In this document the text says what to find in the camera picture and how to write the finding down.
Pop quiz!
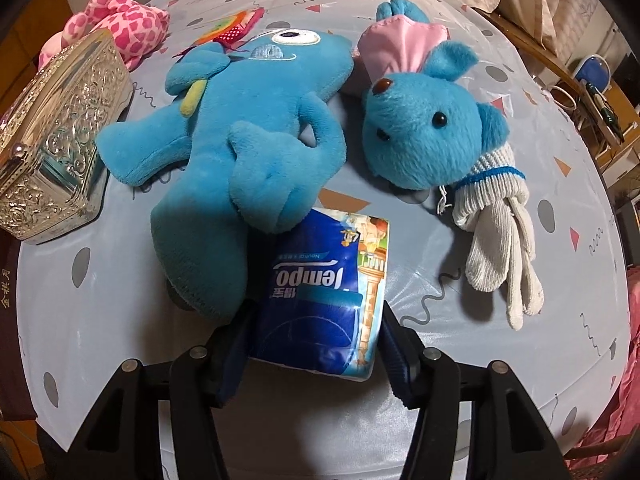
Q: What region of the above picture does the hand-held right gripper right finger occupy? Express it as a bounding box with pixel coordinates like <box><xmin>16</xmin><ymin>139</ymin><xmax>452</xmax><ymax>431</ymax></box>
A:
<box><xmin>380</xmin><ymin>305</ymin><xmax>568</xmax><ymax>480</ymax></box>

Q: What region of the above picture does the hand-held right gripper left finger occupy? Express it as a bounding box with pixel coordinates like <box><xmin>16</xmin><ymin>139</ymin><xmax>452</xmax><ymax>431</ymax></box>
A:
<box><xmin>70</xmin><ymin>305</ymin><xmax>261</xmax><ymax>480</ymax></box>

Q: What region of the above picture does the blue tissue packet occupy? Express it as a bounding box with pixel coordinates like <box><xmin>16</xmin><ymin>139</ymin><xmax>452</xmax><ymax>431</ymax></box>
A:
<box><xmin>247</xmin><ymin>205</ymin><xmax>391</xmax><ymax>381</ymax></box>

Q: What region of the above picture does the white knitted sock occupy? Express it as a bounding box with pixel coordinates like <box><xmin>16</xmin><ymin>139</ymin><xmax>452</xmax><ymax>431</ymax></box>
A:
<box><xmin>440</xmin><ymin>142</ymin><xmax>545</xmax><ymax>331</ymax></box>

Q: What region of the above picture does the blue monster plush with lollipop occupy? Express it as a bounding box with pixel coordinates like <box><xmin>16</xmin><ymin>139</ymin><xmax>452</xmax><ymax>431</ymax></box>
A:
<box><xmin>95</xmin><ymin>7</ymin><xmax>356</xmax><ymax>318</ymax></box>

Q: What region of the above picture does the blue bear plush pink skirt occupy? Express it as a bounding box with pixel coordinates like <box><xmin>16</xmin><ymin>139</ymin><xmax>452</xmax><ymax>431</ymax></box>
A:
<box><xmin>352</xmin><ymin>0</ymin><xmax>512</xmax><ymax>191</ymax></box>

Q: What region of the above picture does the patterned light blue tablecloth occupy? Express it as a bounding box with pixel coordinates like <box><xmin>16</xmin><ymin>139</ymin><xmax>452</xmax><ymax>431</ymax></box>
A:
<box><xmin>15</xmin><ymin>0</ymin><xmax>631</xmax><ymax>480</ymax></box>

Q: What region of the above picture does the pink cloth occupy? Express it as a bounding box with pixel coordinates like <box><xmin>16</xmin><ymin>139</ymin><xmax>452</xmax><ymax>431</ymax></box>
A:
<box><xmin>570</xmin><ymin>325</ymin><xmax>640</xmax><ymax>461</ymax></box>

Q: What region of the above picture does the silver embossed tissue box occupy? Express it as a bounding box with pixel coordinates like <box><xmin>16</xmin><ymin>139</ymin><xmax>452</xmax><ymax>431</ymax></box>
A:
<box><xmin>0</xmin><ymin>27</ymin><xmax>133</xmax><ymax>246</ymax></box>

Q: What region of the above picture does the wooden side table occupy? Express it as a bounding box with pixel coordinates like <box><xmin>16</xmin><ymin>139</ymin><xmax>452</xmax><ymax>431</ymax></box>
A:
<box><xmin>475</xmin><ymin>7</ymin><xmax>640</xmax><ymax>171</ymax></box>

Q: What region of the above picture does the pink spotted plush toy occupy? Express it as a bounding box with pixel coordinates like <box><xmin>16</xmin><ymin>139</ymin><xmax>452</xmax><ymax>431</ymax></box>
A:
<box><xmin>39</xmin><ymin>0</ymin><xmax>171</xmax><ymax>73</ymax></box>

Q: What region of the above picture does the wooden cabinet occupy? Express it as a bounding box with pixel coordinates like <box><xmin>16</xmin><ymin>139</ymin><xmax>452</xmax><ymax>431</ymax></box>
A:
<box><xmin>0</xmin><ymin>0</ymin><xmax>71</xmax><ymax>61</ymax></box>

